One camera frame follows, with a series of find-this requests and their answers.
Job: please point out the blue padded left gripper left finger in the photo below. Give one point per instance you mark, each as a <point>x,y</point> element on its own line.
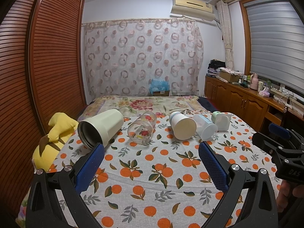
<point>43,208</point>

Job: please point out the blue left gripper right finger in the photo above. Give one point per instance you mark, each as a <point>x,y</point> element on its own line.
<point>278,130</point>

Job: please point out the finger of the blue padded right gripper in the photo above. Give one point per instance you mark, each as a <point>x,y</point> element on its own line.
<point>259,208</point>

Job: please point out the clear plastic cup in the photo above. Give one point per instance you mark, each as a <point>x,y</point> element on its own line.
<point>205,128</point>

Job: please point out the white paper cup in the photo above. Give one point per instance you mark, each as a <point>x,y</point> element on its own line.
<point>183,127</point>

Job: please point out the cream steel tumbler cup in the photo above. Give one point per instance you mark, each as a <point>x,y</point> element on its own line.
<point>99,129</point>

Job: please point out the clear floral glass cup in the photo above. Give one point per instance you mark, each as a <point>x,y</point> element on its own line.
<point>142,129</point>

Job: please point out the person's hand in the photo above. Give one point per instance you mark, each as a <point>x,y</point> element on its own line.
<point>286,190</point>

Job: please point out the wooden sideboard cabinet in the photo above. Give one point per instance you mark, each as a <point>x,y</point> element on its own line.
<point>258,112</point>

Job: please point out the white power strip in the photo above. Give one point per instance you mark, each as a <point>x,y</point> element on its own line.
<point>282,94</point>

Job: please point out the pink thermos jug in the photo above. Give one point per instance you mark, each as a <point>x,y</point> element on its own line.
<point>254,81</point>

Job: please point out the white green square mug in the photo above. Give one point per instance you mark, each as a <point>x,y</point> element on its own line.
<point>221,120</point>

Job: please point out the cardboard box on cabinet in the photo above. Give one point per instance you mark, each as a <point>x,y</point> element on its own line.
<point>229,77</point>

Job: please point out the dark blue cushion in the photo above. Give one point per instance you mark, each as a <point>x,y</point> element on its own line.
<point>204,102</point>

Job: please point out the stack of folded clothes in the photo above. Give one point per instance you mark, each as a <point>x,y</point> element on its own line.
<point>214,67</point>

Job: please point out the yellow plush toy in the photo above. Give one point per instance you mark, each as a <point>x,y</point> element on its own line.
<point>62,128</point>

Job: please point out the grey window blind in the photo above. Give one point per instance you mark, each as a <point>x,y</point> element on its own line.
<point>276,41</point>

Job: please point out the orange print bed sheet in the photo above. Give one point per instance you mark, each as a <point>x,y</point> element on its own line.
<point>162,183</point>

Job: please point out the cardboard box behind bed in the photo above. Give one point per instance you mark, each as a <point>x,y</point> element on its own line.
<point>161,93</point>

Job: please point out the floral blanket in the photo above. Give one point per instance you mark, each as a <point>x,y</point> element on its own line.
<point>135,106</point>

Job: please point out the blue plastic bag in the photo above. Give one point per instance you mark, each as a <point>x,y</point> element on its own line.
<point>157,85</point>

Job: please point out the cream side curtain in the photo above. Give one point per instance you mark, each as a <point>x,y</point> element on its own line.
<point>226,28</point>

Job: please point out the brown louvered wardrobe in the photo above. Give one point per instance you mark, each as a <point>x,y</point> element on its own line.
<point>40,76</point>

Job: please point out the patterned sheer curtain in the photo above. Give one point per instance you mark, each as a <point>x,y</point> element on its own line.
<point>124,57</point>

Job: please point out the beige wall air conditioner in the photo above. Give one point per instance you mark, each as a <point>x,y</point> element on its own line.
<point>193,8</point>

